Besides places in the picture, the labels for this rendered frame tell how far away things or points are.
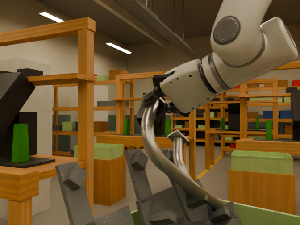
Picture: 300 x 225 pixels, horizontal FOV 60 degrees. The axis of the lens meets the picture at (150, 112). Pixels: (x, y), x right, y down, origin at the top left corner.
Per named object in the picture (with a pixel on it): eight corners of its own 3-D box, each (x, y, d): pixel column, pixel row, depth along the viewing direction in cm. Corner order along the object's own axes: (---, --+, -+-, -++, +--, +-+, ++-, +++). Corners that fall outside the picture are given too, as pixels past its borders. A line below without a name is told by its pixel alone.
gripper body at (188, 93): (226, 81, 59) (186, 101, 65) (202, 47, 55) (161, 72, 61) (226, 102, 54) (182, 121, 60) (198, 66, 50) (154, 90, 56)
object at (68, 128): (122, 172, 559) (122, 67, 561) (37, 164, 659) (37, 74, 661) (134, 168, 608) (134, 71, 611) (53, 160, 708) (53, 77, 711)
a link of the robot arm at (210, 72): (234, 75, 58) (222, 81, 60) (213, 44, 54) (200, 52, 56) (235, 97, 52) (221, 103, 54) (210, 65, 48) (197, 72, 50)
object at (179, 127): (247, 148, 964) (247, 88, 966) (170, 144, 1085) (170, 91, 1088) (247, 146, 1014) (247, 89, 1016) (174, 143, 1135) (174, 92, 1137)
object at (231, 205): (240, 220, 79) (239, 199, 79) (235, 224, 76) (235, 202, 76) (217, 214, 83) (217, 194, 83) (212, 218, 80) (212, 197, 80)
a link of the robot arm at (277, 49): (217, 80, 48) (237, 93, 55) (292, 43, 40) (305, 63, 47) (206, 43, 51) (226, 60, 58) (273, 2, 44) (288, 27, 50)
